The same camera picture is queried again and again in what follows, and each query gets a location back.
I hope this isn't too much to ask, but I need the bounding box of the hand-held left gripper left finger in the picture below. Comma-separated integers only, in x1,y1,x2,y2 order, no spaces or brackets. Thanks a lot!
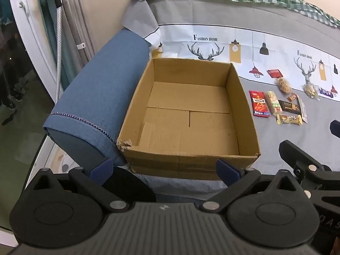
25,157,130,213

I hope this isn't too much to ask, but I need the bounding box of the gold snack packet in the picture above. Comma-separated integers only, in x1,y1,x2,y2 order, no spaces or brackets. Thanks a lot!
276,114,303,125

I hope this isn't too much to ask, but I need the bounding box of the grey curtain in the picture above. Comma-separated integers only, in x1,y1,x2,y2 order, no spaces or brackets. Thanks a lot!
60,0,95,85

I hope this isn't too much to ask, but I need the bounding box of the red chili snack packet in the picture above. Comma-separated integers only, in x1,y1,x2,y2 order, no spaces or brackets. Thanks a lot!
249,90,271,118

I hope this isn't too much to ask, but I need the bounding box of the brown cardboard box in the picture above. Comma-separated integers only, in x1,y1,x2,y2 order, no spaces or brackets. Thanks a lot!
116,58,261,181

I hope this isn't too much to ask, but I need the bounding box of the dark chocolate packet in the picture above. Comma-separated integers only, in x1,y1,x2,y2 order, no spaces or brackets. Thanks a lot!
278,100,300,112

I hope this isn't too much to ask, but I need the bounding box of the black handle braided hose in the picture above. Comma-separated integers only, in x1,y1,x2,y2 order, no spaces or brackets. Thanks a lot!
44,0,65,104

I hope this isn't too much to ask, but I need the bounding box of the dark shoe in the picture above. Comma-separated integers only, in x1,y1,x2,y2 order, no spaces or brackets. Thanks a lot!
0,101,18,126
9,82,27,103

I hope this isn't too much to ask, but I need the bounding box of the long silver snack packet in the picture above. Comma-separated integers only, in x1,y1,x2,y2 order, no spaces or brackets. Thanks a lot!
295,95,309,124

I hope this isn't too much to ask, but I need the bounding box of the beige snack bar packet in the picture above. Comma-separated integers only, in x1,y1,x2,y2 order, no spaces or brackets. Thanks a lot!
266,91,282,117

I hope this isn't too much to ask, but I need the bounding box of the blue denim cushion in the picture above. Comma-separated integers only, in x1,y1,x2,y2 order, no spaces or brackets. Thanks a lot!
43,29,150,170

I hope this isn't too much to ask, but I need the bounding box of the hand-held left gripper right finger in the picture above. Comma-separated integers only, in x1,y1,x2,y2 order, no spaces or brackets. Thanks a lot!
201,158,311,213

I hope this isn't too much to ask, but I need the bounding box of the grey printed bed sheet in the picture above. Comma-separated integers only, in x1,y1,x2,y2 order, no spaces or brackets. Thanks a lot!
122,0,340,176

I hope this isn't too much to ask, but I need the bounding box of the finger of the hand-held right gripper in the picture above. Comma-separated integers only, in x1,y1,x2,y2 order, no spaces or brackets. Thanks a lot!
329,120,340,139
278,139,332,199

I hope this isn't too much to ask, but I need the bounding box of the clear snack packet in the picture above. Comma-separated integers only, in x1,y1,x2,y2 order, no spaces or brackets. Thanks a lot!
275,76,292,94
303,83,320,100

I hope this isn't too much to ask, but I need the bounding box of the white door frame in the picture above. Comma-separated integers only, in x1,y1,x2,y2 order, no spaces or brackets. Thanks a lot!
11,0,63,107

